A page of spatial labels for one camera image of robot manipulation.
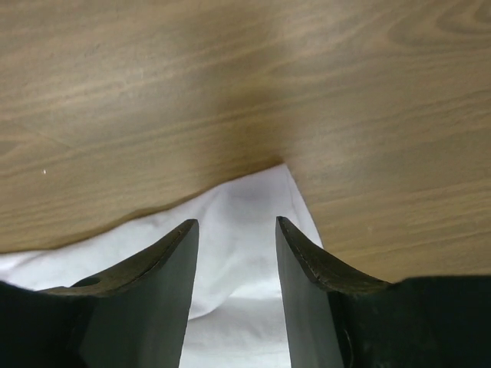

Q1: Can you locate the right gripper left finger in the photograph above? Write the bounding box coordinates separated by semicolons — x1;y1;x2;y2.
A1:
42;219;199;367

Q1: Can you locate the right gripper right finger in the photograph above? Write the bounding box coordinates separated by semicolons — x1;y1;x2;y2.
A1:
275;216;389;367

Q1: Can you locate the white and green t-shirt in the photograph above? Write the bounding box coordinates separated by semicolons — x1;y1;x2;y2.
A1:
1;165;320;367

